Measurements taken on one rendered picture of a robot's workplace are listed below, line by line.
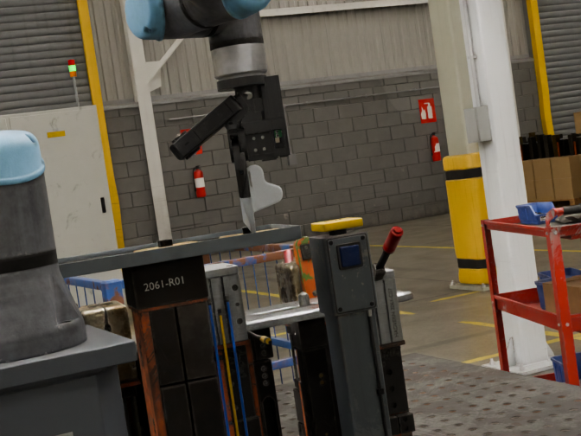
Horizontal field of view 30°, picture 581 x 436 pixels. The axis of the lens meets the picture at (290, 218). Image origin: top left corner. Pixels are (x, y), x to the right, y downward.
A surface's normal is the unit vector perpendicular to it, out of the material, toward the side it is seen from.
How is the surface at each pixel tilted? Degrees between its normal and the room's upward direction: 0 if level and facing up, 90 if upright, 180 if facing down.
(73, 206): 90
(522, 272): 90
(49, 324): 72
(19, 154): 87
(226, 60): 90
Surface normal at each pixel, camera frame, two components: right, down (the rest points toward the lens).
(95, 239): 0.42, -0.01
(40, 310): 0.61, -0.36
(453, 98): -0.90, 0.15
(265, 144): 0.03, 0.05
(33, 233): 0.81, -0.09
